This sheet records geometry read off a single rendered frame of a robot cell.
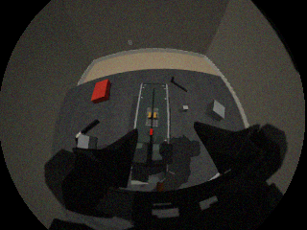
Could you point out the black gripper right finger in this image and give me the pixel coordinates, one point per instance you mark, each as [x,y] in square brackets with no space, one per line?
[223,145]

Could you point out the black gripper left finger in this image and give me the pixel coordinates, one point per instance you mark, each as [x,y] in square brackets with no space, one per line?
[115,159]

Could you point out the red block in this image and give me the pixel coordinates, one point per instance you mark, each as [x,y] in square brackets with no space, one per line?
[100,93]

